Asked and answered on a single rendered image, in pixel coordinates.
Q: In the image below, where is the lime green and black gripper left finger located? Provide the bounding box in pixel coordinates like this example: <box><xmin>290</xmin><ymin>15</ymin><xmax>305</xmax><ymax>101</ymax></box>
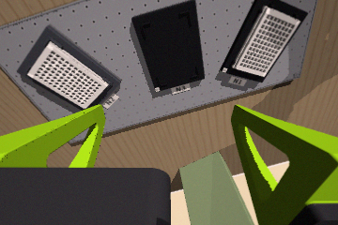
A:
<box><xmin>0</xmin><ymin>105</ymin><xmax>106</xmax><ymax>168</ymax></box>

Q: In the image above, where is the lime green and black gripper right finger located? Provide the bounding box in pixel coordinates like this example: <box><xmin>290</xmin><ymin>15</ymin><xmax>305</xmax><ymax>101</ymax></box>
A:
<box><xmin>231</xmin><ymin>105</ymin><xmax>338</xmax><ymax>225</ymax></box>

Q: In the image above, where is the white well plate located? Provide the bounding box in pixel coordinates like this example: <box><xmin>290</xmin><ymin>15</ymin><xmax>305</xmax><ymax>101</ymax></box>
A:
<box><xmin>232</xmin><ymin>6</ymin><xmax>300</xmax><ymax>77</ymax></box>
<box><xmin>27</xmin><ymin>41</ymin><xmax>109</xmax><ymax>109</ymax></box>

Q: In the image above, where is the grey label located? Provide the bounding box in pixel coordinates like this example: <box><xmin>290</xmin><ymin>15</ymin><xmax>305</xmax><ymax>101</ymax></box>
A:
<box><xmin>229</xmin><ymin>76</ymin><xmax>247</xmax><ymax>86</ymax></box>
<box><xmin>101</xmin><ymin>93</ymin><xmax>119</xmax><ymax>109</ymax></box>
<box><xmin>171</xmin><ymin>83</ymin><xmax>191</xmax><ymax>94</ymax></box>

